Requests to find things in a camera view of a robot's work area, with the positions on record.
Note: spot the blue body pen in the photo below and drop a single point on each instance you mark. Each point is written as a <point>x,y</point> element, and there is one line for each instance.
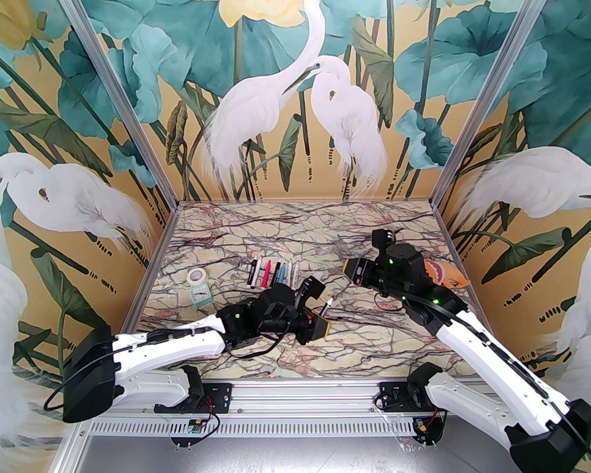
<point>277,274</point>

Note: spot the pink highlighter pen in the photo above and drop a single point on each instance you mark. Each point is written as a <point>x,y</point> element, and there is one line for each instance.
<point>267,274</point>

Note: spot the white marker with red ends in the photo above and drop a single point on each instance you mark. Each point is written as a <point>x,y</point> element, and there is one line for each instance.
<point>295,272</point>
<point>288,273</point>

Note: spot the white marker with black tip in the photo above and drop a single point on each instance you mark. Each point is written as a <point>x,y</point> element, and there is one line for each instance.
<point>260,271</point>

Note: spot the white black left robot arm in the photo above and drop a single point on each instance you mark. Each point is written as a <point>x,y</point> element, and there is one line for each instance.
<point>177,340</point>

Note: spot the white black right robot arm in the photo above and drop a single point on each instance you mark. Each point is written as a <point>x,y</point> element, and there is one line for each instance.
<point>497,364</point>

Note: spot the orange plush fish toy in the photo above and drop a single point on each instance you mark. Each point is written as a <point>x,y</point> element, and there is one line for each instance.
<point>448,274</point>

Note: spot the small green alarm clock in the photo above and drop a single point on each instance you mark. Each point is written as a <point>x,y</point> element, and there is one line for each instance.
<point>201,295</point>

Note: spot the small white tape roll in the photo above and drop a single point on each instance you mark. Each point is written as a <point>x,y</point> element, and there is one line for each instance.
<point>196,276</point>

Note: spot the perforated metal strip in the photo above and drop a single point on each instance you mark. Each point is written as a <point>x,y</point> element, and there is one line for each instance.
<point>300,428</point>

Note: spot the grey metal panel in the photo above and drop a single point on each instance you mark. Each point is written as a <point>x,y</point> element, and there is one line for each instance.
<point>300,456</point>

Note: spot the yellow power connector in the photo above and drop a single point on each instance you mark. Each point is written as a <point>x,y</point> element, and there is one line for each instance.
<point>423,427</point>

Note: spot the small green circuit board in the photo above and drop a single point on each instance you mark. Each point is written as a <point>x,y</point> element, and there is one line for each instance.
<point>194,425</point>

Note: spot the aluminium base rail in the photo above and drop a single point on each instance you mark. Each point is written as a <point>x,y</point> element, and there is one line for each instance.
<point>300,397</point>

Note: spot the aluminium frame post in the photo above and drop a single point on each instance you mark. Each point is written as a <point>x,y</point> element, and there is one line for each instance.
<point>495,86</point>
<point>115,86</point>

